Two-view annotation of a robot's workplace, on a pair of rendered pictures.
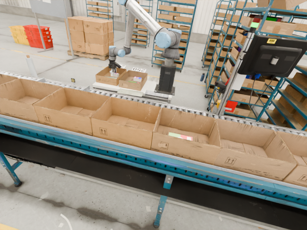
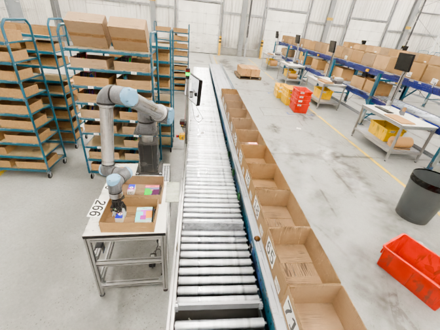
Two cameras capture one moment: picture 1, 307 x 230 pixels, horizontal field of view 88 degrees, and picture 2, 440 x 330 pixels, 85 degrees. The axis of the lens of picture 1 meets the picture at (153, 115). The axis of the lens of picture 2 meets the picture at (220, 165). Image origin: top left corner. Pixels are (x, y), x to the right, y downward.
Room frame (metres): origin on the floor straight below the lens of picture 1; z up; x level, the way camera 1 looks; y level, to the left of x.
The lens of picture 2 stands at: (1.80, 2.12, 2.15)
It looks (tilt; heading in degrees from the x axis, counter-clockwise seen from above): 31 degrees down; 254
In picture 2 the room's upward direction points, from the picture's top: 6 degrees clockwise
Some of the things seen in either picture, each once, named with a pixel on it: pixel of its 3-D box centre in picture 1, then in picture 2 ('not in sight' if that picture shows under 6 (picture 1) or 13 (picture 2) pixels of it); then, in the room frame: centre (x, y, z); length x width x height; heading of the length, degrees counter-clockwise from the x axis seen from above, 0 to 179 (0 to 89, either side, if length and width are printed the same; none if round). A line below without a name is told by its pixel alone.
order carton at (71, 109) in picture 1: (76, 110); (265, 183); (0.93, 0.55, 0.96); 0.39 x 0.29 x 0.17; 82
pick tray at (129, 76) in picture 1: (134, 79); (141, 189); (1.99, 0.32, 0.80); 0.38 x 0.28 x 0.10; 173
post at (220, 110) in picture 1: (230, 83); (186, 116); (1.49, -0.70, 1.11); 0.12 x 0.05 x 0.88; 82
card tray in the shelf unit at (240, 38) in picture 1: (250, 39); (95, 78); (2.55, -1.21, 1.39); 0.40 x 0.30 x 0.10; 170
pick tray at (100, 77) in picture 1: (112, 75); (131, 214); (2.05, 0.63, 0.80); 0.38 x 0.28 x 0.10; 173
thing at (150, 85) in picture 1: (136, 82); (135, 193); (2.05, 0.28, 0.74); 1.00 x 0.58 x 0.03; 86
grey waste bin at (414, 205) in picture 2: not in sight; (422, 198); (-1.65, 0.23, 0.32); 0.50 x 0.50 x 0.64
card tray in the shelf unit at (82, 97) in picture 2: (244, 54); (99, 94); (2.55, -1.22, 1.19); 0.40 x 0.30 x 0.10; 172
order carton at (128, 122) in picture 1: (128, 122); (256, 160); (0.88, 0.16, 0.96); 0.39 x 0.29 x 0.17; 82
